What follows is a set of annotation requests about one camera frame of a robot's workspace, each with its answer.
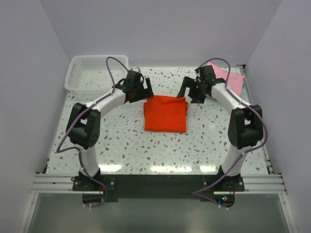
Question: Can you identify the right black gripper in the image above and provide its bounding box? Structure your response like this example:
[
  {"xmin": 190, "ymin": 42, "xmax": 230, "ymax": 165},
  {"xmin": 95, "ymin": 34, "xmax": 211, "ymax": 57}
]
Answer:
[{"xmin": 176, "ymin": 76, "xmax": 206, "ymax": 104}]

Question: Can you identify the orange t-shirt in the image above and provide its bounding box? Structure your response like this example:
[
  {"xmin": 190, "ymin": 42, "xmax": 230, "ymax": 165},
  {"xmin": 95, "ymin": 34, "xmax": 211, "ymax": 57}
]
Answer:
[{"xmin": 143, "ymin": 95, "xmax": 188, "ymax": 133}]

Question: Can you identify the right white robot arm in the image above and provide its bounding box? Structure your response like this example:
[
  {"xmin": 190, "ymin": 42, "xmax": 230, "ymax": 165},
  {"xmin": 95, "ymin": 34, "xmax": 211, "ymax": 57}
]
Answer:
[{"xmin": 177, "ymin": 65, "xmax": 264, "ymax": 195}]

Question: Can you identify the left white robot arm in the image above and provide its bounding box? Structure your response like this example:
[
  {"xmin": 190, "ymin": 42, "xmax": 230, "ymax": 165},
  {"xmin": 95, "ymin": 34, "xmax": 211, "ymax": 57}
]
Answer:
[{"xmin": 65, "ymin": 70, "xmax": 154, "ymax": 194}]

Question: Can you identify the pink folded t-shirt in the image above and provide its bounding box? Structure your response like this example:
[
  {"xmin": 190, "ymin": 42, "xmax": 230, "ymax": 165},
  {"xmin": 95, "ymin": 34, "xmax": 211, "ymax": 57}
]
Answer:
[{"xmin": 206, "ymin": 62, "xmax": 245, "ymax": 96}]

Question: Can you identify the white plastic basket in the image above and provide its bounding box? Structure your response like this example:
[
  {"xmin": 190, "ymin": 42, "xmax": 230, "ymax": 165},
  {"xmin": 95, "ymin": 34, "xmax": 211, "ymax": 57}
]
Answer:
[{"xmin": 64, "ymin": 55, "xmax": 128, "ymax": 95}]

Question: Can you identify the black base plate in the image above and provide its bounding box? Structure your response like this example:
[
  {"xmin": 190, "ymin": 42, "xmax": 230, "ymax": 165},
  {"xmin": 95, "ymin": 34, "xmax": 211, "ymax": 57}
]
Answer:
[{"xmin": 71, "ymin": 174, "xmax": 245, "ymax": 207}]

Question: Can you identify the aluminium frame rail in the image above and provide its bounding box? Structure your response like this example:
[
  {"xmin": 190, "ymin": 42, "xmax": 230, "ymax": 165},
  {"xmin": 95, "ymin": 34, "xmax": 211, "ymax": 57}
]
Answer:
[{"xmin": 24, "ymin": 66, "xmax": 288, "ymax": 233}]

